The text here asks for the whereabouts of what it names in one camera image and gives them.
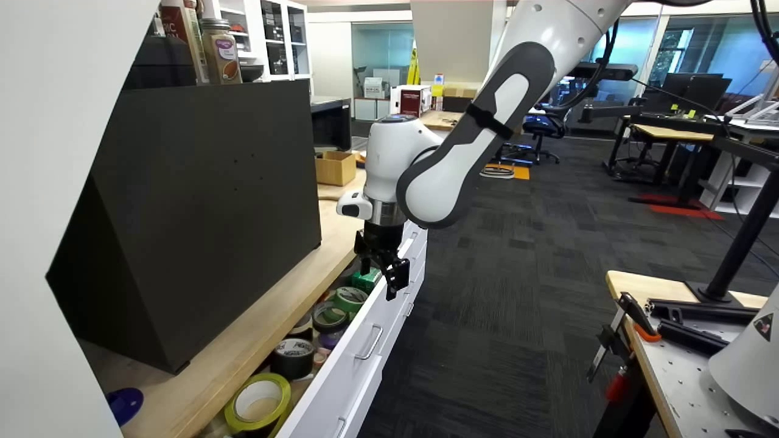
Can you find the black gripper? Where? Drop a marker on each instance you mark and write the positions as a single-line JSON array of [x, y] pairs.
[[379, 248]]

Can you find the steel top drawer handle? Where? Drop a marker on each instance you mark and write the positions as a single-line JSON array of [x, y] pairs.
[[372, 345]]

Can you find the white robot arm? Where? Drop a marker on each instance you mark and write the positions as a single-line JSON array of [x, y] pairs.
[[412, 176]]

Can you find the dark green tape roll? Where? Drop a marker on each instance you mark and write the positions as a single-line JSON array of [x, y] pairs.
[[329, 321]]

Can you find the brown cardboard box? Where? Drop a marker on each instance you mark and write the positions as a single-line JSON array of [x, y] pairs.
[[334, 170]]

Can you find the black tape roll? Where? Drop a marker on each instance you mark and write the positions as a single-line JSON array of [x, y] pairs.
[[293, 358]]

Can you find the red white box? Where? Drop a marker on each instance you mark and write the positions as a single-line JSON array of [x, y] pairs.
[[414, 102]]

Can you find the black metal tool chest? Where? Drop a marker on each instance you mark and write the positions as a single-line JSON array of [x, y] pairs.
[[199, 203]]

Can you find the brown bottle on chest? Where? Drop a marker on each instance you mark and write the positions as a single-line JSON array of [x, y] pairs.
[[220, 48]]

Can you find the metal robot mounting table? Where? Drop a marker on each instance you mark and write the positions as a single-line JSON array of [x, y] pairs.
[[685, 395]]

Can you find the blue round lid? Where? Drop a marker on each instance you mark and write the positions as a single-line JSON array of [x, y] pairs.
[[126, 406]]

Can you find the wooden office desk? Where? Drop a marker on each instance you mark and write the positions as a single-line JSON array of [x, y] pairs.
[[655, 130]]

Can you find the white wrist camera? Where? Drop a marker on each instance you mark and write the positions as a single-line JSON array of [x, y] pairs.
[[354, 205]]

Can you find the orange handled clamp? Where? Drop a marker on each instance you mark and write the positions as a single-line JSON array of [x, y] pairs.
[[640, 317]]

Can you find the black camera stand pole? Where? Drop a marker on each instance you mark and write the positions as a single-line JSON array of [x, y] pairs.
[[716, 291]]

